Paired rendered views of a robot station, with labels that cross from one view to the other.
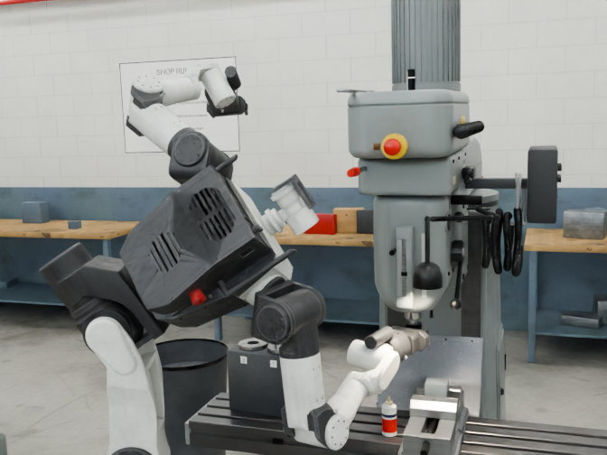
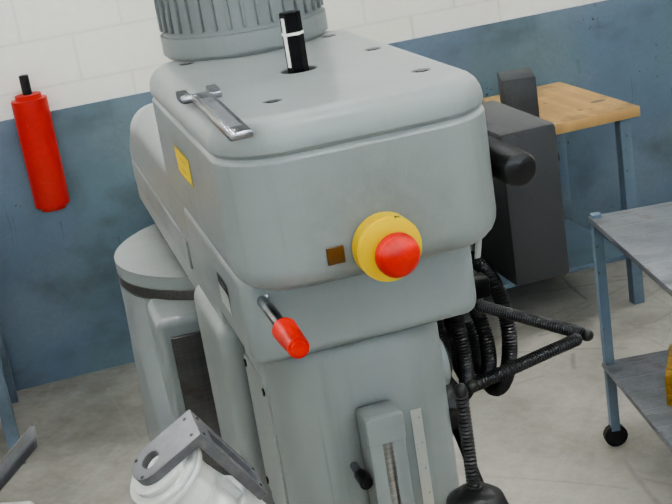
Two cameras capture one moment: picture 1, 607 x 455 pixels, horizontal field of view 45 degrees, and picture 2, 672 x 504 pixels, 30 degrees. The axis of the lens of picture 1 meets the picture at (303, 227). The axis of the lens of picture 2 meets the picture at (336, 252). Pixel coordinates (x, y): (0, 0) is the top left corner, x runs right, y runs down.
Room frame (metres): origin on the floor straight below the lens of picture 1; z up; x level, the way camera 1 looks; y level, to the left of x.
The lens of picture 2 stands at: (0.86, 0.38, 2.10)
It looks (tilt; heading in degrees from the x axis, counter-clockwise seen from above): 18 degrees down; 328
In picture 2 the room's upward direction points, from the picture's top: 9 degrees counter-clockwise
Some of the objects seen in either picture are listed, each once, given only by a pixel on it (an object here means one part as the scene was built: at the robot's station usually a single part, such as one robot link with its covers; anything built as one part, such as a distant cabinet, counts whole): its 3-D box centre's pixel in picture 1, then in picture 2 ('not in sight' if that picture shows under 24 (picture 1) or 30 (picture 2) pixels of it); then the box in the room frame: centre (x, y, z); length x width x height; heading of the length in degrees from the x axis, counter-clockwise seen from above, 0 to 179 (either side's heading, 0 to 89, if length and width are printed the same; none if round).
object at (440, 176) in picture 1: (415, 171); (319, 251); (1.99, -0.31, 1.68); 0.34 x 0.24 x 0.10; 161
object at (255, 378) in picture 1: (268, 376); not in sight; (2.12, 0.12, 1.06); 0.22 x 0.12 x 0.20; 64
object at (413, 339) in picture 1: (398, 344); not in sight; (1.87, -0.24, 1.23); 0.13 x 0.12 x 0.10; 56
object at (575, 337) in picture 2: (465, 218); (531, 359); (1.75, -0.39, 1.58); 0.17 x 0.01 x 0.01; 89
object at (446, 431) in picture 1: (435, 415); not in sight; (1.90, -0.35, 1.01); 0.35 x 0.15 x 0.11; 162
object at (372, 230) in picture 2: (394, 146); (387, 246); (1.73, -0.22, 1.76); 0.06 x 0.02 x 0.06; 71
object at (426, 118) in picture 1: (412, 123); (306, 142); (1.96, -0.30, 1.81); 0.47 x 0.26 x 0.16; 161
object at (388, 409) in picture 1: (388, 414); not in sight; (1.91, -0.22, 1.01); 0.04 x 0.04 x 0.11
